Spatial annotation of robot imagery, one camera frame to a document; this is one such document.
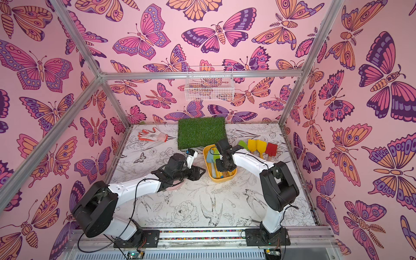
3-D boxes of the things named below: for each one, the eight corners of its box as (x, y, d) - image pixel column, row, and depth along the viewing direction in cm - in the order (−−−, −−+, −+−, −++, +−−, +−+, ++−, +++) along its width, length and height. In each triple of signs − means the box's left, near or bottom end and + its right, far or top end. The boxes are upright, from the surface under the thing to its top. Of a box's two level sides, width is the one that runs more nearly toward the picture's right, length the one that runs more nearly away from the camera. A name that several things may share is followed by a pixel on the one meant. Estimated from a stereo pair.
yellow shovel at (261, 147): (256, 157, 104) (257, 155, 102) (256, 141, 112) (257, 139, 110) (266, 159, 103) (267, 157, 101) (265, 143, 112) (266, 140, 110)
